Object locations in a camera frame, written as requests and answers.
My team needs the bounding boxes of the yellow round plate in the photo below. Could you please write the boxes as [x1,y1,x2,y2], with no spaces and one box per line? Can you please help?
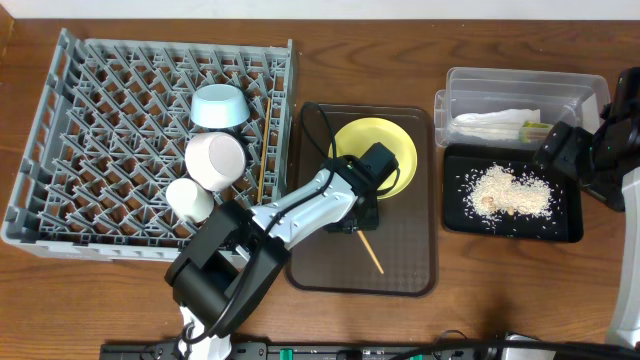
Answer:
[335,117,418,200]

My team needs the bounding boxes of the green yellow snack wrapper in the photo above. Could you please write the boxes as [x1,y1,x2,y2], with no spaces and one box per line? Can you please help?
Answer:
[519,121,553,143]

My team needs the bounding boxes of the white napkin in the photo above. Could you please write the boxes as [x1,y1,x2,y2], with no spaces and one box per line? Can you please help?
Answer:
[447,109,541,140]

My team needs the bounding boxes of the pink shallow bowl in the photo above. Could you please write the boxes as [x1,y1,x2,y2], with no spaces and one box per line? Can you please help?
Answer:
[185,132,246,192]

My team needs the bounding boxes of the light blue bowl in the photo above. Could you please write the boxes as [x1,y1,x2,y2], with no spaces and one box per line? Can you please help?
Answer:
[190,84,250,129]

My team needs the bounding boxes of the small white cup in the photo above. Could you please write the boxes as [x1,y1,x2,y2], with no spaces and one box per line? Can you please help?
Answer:
[166,178,214,223]

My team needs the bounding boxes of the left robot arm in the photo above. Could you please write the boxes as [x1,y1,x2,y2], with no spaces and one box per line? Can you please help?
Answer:
[165,142,399,359]

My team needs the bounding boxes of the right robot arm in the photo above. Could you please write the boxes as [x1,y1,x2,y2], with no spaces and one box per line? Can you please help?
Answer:
[533,67,639,350]

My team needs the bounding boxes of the clear plastic waste bin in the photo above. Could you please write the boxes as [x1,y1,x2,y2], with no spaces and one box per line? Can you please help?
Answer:
[434,67,611,150]

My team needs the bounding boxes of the spilled rice pile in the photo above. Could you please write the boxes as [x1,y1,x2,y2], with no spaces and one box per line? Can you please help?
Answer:
[458,164,554,226]

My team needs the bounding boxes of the black rectangular tray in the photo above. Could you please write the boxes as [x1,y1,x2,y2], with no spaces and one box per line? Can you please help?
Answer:
[442,144,584,243]

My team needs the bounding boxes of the brown plastic serving tray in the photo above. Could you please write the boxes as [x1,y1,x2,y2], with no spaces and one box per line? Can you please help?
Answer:
[286,104,439,297]

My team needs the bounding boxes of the grey plastic dish rack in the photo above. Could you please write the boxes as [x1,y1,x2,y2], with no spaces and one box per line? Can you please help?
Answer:
[1,31,296,262]

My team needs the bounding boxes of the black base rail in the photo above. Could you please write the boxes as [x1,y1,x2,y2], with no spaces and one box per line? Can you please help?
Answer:
[99,339,501,360]

